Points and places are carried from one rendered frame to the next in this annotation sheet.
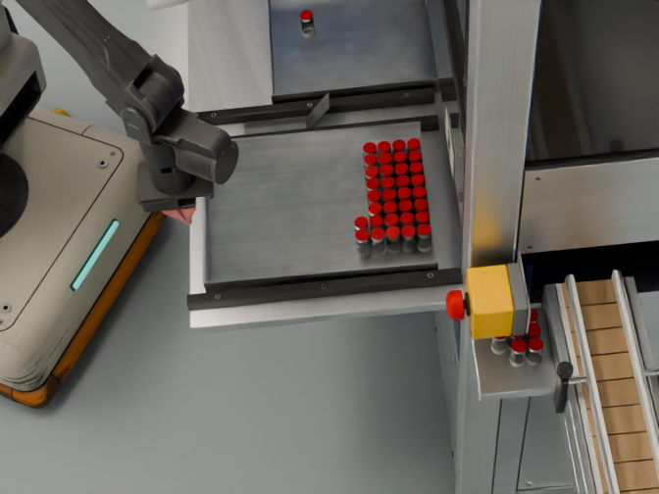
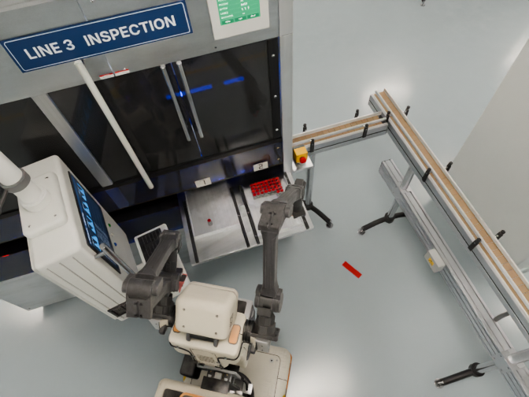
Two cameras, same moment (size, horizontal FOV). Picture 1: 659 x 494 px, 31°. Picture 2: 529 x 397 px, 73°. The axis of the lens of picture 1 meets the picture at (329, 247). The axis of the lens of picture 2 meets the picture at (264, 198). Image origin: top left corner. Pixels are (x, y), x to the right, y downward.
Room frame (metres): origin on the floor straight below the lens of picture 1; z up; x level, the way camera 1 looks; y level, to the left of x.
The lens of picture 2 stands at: (1.33, 1.03, 2.66)
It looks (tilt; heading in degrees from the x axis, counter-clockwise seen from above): 58 degrees down; 256
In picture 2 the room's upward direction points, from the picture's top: 7 degrees counter-clockwise
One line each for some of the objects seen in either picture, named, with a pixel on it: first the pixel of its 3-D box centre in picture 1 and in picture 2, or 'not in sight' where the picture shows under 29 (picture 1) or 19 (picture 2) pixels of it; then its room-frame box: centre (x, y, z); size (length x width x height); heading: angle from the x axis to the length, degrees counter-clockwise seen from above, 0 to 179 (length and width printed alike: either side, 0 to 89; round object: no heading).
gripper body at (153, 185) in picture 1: (172, 169); (296, 205); (0.96, 0.19, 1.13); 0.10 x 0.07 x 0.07; 86
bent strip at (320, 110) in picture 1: (286, 116); (245, 218); (1.21, 0.04, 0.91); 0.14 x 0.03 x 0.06; 86
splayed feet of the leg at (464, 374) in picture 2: not in sight; (473, 370); (0.14, 1.16, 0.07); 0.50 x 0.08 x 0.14; 177
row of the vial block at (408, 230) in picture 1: (403, 195); (265, 187); (1.03, -0.12, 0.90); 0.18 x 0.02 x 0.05; 176
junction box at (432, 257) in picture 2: not in sight; (434, 260); (0.17, 0.53, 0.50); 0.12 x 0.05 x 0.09; 87
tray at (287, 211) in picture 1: (316, 206); (271, 205); (1.04, 0.01, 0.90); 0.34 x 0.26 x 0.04; 86
